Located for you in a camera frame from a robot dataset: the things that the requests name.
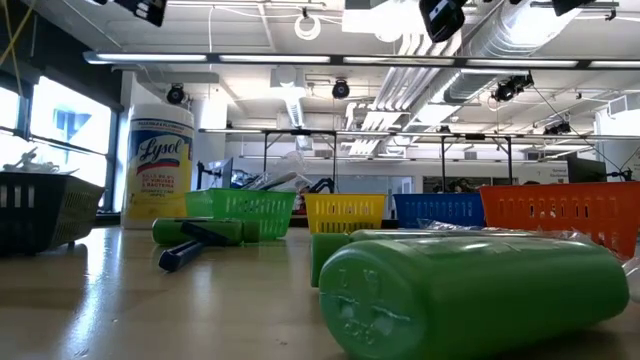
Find small green bottle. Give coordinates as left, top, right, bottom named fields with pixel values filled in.
left=308, top=227, right=541, bottom=289
left=151, top=216, right=261, bottom=247
left=318, top=235, right=631, bottom=360

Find dark blue razor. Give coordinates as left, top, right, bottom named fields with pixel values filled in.
left=158, top=221, right=236, bottom=274

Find monitor on black arm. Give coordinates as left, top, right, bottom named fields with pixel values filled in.
left=197, top=157, right=235, bottom=190

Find dark computer monitor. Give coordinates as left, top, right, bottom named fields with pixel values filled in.
left=566, top=155, right=609, bottom=184

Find white ceiling pipes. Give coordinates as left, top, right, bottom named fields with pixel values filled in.
left=372, top=29, right=464, bottom=114

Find orange plastic basket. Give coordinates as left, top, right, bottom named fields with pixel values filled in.
left=478, top=181, right=640, bottom=259

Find blue plastic basket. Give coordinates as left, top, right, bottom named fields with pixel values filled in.
left=392, top=192, right=486, bottom=229

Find yellow plastic basket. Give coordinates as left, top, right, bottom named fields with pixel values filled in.
left=303, top=193, right=388, bottom=235

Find green plastic basket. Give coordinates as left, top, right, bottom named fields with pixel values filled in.
left=184, top=187, right=300, bottom=242

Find long ceiling light strip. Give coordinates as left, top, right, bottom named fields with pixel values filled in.
left=82, top=48, right=640, bottom=70

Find yellow Lysol wipes canister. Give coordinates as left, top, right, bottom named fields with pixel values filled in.
left=121, top=102, right=196, bottom=230

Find black plastic basket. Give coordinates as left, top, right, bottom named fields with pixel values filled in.
left=0, top=171, right=106, bottom=256

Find silver spiral air duct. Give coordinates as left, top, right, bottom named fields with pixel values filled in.
left=442, top=0, right=576, bottom=105

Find white coiled cable ring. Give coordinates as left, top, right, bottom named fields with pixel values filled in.
left=293, top=13, right=323, bottom=42

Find black metal workstation frame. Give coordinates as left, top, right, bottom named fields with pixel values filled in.
left=198, top=127, right=516, bottom=194

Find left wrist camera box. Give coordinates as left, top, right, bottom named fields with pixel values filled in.
left=113, top=0, right=169, bottom=29

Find large window with dark frame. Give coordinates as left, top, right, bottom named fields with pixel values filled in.
left=0, top=74, right=121, bottom=211

